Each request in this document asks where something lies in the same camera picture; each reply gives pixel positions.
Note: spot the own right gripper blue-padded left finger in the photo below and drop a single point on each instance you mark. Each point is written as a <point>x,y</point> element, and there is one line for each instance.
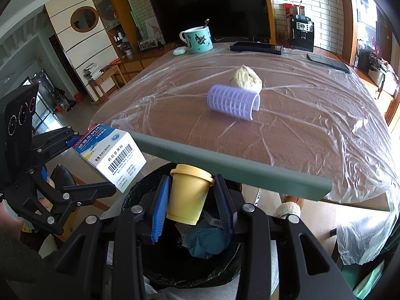
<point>79,267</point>

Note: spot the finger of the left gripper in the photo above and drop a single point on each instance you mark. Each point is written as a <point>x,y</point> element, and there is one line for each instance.
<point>85,194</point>
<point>51,144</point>

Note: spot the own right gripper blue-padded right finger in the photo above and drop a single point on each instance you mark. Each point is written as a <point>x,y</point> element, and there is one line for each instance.
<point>306,271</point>

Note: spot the white medicine box barcode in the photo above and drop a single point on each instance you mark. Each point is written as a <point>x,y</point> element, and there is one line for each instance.
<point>113,153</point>

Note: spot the small yellow cup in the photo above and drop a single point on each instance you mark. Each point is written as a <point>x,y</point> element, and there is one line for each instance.
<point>189,190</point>

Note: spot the blue plastic bag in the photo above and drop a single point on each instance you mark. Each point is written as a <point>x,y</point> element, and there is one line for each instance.
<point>205,240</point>

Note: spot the purple hair roller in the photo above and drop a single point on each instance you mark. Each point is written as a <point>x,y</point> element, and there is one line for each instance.
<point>233,101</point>

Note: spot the cream paper ball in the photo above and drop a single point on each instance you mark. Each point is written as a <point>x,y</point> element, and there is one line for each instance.
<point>247,79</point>

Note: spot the black trash bin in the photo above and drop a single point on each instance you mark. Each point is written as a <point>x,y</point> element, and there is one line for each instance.
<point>167,263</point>

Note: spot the person's left hand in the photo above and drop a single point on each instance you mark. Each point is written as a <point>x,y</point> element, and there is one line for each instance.
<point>10,223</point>

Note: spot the small wooden side table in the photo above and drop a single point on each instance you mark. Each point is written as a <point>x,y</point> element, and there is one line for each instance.
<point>110,81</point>

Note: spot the grey-green table edge guard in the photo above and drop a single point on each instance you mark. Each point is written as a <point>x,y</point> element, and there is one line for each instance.
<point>244,171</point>

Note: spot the wooden tv cabinet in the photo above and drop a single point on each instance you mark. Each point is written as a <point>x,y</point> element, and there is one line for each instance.
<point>130,67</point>

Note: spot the round wooden mirror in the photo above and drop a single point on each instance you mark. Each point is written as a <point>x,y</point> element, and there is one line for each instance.
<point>84,19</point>

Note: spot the teal patterned mug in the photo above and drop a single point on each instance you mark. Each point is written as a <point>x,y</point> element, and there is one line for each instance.
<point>197,39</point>

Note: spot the spoon in mug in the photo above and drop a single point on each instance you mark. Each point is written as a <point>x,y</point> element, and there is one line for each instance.
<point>206,23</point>

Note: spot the black tablet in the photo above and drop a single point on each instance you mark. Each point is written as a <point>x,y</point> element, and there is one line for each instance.
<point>247,46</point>

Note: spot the dark smartphone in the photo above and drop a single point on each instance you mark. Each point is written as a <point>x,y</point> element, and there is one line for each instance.
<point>328,62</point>

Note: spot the large black television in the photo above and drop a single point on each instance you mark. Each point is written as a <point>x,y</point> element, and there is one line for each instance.
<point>236,19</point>

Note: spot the black coffee machine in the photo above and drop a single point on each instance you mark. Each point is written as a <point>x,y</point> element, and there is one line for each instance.
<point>300,28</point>

